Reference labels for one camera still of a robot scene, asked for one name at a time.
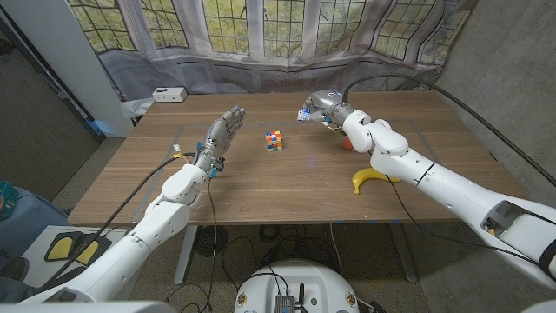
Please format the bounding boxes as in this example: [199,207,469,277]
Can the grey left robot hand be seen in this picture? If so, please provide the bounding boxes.
[195,104,247,161]

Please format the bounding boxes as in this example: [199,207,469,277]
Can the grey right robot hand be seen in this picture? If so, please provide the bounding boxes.
[297,90,348,123]

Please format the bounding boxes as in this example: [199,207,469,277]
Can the white power strip box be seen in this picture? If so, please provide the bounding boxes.
[152,87,189,103]

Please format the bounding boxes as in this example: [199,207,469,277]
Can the yellow toy banana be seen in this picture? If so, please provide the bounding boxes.
[352,167,401,196]

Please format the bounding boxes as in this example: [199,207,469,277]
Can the multicoloured puzzle cube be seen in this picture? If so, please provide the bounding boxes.
[265,130,284,153]

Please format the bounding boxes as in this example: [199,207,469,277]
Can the printed window backdrop cloth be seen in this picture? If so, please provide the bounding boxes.
[67,0,479,119]

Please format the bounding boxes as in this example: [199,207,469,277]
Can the round black floor fan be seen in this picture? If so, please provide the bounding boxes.
[194,224,229,257]

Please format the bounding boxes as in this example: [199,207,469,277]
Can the white table leg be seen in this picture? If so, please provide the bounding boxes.
[174,224,199,283]

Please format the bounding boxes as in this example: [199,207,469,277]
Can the white robot torso base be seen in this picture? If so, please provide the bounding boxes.
[234,259,361,313]

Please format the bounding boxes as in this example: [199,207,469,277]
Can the grey table leg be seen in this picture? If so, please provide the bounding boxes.
[387,222,419,283]

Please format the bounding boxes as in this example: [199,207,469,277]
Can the black yellow foot pedal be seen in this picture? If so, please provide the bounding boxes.
[44,231,113,267]

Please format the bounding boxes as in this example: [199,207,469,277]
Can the blue fabric seat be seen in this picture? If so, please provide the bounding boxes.
[0,186,70,249]

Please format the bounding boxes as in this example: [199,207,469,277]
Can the teal cloth item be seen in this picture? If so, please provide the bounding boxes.
[0,180,19,222]

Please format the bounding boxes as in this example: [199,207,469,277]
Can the white floor board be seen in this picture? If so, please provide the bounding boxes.
[21,224,129,289]

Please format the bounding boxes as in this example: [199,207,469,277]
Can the person leg dark jeans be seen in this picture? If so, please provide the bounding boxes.
[0,277,38,304]

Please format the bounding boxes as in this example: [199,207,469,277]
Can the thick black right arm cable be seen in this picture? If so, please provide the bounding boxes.
[341,72,556,188]

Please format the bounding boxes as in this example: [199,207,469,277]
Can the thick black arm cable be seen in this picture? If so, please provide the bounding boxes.
[341,72,556,188]
[38,150,196,290]

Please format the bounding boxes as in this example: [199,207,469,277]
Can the thin black left wrist wire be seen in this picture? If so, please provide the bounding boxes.
[206,177,218,313]

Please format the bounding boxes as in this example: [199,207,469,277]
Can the thin black wrist wire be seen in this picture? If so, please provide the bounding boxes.
[206,177,218,313]
[384,175,542,263]

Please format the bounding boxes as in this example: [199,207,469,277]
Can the black floor cable tangle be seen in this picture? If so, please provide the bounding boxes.
[221,223,347,290]

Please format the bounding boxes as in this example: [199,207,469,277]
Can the thin black right wrist wire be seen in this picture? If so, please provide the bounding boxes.
[384,175,542,263]

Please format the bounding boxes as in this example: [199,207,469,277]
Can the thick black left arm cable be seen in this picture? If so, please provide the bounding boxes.
[38,150,196,290]

